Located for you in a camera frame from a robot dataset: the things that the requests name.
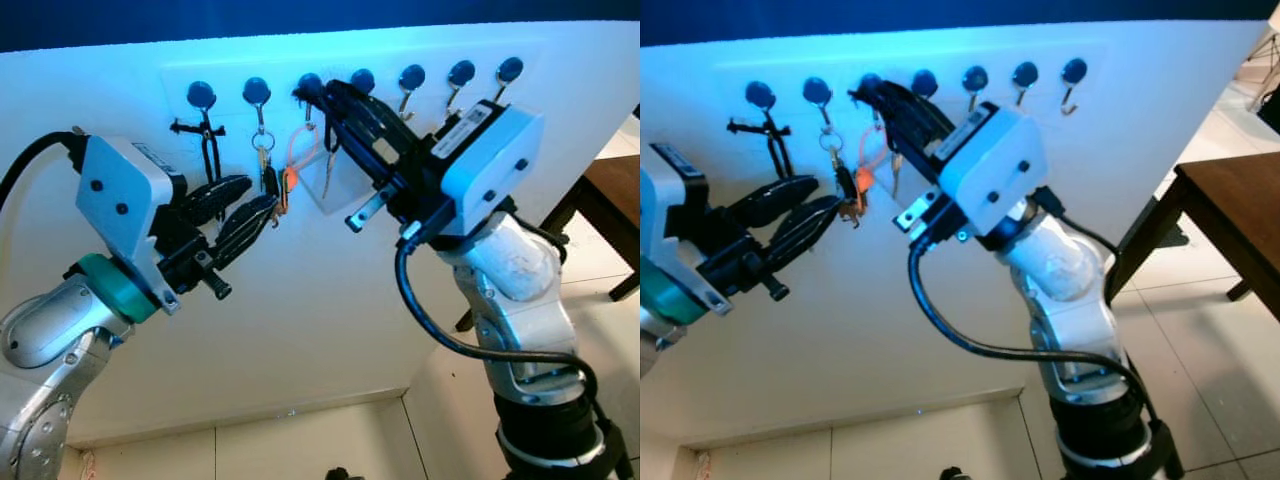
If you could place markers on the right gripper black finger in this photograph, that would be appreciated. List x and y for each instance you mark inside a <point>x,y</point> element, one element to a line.
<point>920,105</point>
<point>375,105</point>
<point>895,135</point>
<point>345,135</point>

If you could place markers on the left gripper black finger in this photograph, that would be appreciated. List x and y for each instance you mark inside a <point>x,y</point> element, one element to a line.
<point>220,197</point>
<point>780,198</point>
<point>247,228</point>
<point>805,232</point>

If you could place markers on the clear card holder orange loop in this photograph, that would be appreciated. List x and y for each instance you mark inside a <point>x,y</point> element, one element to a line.
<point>862,180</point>
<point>291,178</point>

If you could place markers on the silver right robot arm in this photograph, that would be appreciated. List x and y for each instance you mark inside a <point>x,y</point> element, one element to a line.
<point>1070,270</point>
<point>520,280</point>

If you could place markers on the white hook mounting plate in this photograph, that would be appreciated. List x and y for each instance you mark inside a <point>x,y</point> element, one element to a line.
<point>790,80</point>
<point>230,80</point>

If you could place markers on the key bunch with black fob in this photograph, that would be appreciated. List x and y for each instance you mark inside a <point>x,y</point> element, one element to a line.
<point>267,175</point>
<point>848,185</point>

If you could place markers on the dark brown wooden table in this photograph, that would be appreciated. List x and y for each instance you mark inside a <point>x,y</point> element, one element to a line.
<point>1230,200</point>
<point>615,195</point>

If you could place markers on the black robot foot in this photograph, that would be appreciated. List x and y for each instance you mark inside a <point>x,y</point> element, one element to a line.
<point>955,474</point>
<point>338,474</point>

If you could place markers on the black chair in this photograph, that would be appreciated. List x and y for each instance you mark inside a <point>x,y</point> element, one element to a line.
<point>1270,110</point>

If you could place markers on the white chair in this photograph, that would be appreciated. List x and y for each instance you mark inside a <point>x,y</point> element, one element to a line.
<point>1268,50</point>

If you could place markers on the black magnetic wall hook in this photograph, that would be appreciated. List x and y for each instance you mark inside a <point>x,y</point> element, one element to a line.
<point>868,82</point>
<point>509,69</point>
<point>201,95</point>
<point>817,90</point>
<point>310,82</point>
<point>364,78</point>
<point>257,91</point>
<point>1075,70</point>
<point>411,76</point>
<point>1025,74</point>
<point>461,72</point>
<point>975,77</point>
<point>925,80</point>
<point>760,95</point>

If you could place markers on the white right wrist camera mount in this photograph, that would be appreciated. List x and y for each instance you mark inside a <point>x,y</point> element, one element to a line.
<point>490,170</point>
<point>990,170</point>

